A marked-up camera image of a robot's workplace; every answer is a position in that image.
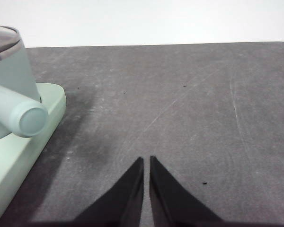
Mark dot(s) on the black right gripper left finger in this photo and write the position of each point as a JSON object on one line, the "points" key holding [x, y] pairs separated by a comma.
{"points": [[123, 201]]}

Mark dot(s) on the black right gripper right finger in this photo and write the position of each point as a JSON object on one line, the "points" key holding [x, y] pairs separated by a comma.
{"points": [[170, 201]]}

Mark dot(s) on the glass pot lid green knob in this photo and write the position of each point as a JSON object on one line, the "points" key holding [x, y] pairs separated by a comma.
{"points": [[2, 37]]}

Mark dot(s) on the mint green breakfast machine base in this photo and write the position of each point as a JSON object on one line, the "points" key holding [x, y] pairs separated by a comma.
{"points": [[16, 160]]}

